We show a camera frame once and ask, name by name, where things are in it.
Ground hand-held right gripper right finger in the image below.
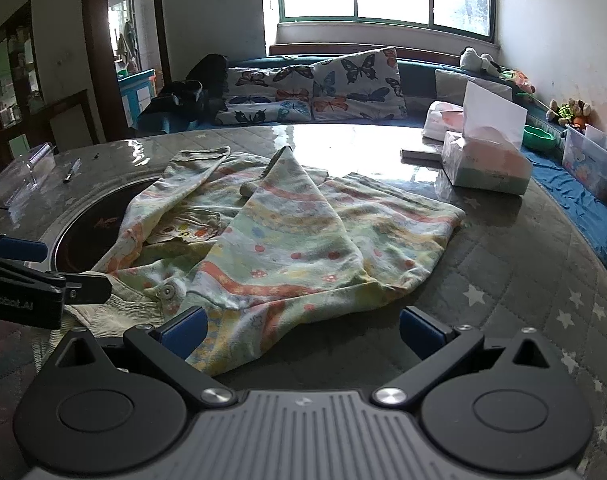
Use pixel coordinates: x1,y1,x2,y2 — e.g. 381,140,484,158
371,306,570,408

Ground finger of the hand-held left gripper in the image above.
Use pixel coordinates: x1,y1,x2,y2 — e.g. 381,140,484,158
0,230,49,267
0,254,112,307

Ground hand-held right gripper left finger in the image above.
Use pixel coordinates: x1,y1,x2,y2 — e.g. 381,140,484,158
47,305,239,408

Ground floral pastel child's jacket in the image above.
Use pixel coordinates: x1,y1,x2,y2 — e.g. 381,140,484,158
48,145,467,378

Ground hanging clothes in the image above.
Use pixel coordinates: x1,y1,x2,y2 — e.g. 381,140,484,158
116,19,140,73

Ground round black induction cooktop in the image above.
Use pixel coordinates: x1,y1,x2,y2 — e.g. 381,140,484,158
50,180,159,273

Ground clear holder with metal roller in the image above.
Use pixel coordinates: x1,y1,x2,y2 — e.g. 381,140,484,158
0,142,59,211

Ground wooden display cabinet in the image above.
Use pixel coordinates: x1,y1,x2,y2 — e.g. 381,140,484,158
0,0,46,161

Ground pink green tissue pack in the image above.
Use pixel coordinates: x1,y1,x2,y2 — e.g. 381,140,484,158
441,130,533,197

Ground blue white cabinet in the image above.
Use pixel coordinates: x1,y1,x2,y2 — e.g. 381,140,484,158
117,67,156,128

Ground green plastic bowl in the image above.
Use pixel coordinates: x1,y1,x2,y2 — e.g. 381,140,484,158
522,125,558,152

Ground white paper sheet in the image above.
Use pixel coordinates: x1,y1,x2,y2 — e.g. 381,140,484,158
462,80,528,148

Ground clear plastic storage box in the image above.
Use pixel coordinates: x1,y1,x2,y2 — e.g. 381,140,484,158
561,124,607,201

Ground grey pillow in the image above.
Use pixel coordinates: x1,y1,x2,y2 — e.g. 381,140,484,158
435,69,514,106

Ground large butterfly print pillow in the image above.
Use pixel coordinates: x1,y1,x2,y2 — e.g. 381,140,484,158
311,47,408,122

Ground orange green plush toy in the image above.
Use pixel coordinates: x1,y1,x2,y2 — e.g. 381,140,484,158
547,97,593,133

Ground pink plush toy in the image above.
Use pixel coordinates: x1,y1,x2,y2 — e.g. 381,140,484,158
503,70,537,96

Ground white plush toy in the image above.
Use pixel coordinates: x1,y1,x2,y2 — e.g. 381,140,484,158
458,46,507,78

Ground dark wooden door frame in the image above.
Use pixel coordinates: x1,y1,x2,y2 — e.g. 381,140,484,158
80,0,171,143

